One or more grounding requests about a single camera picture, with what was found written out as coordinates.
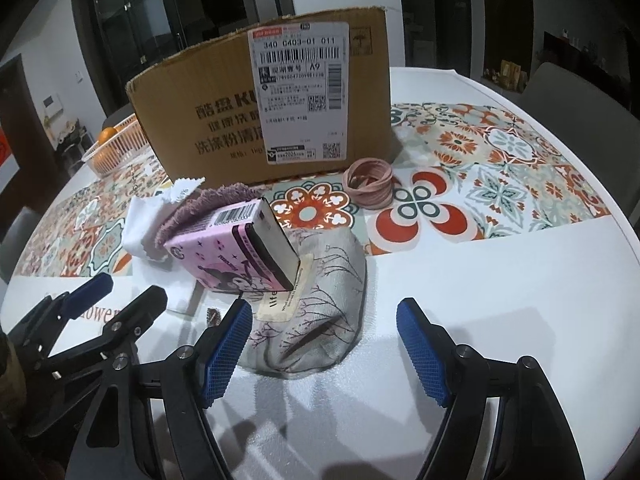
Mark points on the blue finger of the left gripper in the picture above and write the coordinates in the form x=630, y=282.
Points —
x=86, y=296
x=135, y=319

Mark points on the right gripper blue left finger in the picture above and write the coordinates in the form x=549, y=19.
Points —
x=218, y=351

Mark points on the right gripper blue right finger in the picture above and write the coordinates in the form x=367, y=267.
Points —
x=429, y=349

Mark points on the grey floral fabric pouch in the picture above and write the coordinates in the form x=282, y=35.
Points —
x=313, y=326

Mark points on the white zigzag-edged cloth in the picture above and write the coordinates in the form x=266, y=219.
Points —
x=146, y=215

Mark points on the grey dining chair left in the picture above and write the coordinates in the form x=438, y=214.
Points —
x=15, y=241

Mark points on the pink tissue pack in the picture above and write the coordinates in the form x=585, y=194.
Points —
x=237, y=248

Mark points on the mauve fluffy cloth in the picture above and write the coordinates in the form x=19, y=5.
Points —
x=200, y=203

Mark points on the red paper door poster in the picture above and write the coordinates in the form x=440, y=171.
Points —
x=8, y=163

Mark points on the cluttered shelf rack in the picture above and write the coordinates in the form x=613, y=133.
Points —
x=73, y=143

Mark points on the white basket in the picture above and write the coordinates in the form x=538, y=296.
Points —
x=114, y=154

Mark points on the orange fruit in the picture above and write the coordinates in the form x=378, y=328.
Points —
x=106, y=134

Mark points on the pink hair band bundle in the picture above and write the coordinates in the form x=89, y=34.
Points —
x=369, y=183

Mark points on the patterned tile table runner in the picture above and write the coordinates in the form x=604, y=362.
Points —
x=465, y=172

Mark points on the grey dining chair far-left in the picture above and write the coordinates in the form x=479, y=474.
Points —
x=118, y=116

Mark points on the brown cardboard box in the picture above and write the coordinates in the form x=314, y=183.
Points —
x=289, y=97

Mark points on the grey dining chair right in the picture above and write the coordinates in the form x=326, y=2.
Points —
x=596, y=128

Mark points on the dark glass sliding door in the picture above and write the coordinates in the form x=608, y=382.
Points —
x=121, y=38

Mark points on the white wall intercom panel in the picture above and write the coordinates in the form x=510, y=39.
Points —
x=52, y=106

